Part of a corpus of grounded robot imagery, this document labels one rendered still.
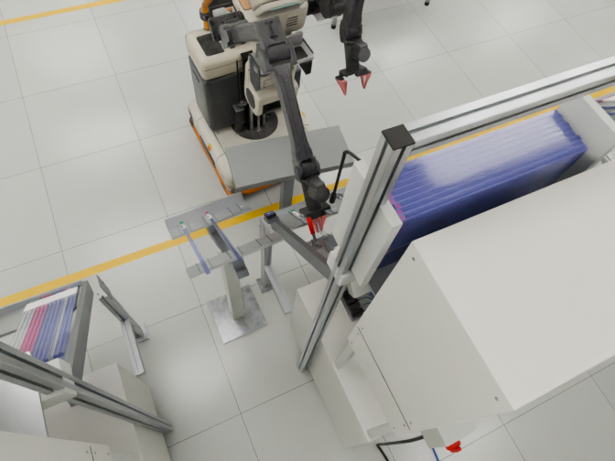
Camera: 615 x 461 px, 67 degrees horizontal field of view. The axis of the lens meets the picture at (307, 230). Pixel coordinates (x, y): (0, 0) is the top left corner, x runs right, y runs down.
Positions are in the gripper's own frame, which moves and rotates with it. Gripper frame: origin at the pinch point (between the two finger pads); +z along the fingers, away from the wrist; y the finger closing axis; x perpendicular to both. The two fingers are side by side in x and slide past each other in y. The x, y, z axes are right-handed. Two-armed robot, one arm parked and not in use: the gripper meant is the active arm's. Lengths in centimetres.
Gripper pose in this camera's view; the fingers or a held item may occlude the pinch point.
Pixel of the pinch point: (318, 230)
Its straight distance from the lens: 170.2
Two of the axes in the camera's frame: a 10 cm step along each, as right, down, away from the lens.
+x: -3.9, -3.5, 8.5
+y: 9.0, -3.4, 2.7
